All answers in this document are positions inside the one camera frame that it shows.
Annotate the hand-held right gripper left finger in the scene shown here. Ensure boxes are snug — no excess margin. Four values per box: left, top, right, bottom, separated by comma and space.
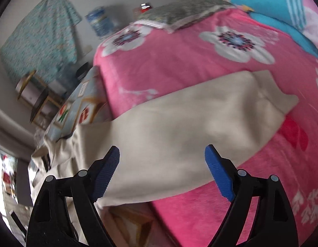
26, 146, 120, 247

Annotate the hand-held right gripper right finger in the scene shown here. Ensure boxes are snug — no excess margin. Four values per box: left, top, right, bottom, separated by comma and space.
204, 144, 301, 247

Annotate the beige jacket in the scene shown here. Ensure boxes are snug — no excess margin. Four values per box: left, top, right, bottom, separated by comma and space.
30, 70, 299, 245

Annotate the brown cardboard box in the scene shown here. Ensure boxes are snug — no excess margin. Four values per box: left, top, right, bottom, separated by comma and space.
108, 206, 154, 247

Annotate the fruit print tablecloth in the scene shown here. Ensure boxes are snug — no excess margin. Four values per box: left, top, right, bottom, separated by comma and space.
44, 65, 113, 143

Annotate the dark cabinet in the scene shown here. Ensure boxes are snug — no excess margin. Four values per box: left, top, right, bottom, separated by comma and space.
16, 157, 33, 206

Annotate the wooden chair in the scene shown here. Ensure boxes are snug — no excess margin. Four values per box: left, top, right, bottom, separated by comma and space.
15, 69, 65, 129

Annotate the empty clear water jug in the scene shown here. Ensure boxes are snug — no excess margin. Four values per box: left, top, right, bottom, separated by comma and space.
55, 65, 77, 93

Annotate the dark rice cooker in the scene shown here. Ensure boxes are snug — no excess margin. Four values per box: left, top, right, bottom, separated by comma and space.
75, 63, 91, 83

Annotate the pink floral blanket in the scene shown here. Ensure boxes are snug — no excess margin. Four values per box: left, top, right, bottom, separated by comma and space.
93, 8, 318, 247

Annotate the teal floral hanging cloth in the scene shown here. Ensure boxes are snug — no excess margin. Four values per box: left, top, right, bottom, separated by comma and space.
0, 0, 82, 84

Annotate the blue water jug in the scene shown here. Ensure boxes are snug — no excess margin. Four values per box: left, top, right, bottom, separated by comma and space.
85, 6, 116, 38

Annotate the grey pillow with white trim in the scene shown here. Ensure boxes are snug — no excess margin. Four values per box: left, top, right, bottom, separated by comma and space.
137, 0, 235, 33

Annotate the blue plush pillow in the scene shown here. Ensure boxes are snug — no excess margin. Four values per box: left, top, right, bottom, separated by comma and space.
222, 0, 318, 59

